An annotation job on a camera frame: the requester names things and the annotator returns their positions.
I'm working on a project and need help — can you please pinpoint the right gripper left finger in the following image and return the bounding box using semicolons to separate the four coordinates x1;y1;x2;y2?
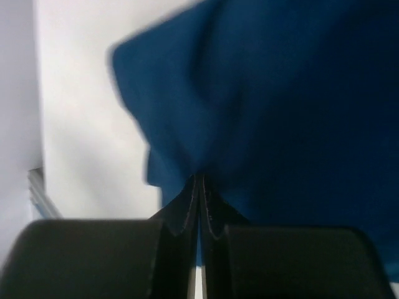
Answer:
1;176;200;299

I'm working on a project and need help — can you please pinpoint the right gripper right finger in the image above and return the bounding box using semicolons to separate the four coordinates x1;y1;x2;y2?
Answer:
199;178;395;298

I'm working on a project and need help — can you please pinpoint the blue t shirt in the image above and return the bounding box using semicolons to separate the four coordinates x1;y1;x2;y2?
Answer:
110;1;398;281

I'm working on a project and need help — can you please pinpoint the aluminium mounting rail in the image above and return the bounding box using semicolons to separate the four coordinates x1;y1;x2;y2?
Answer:
27;167;62;220

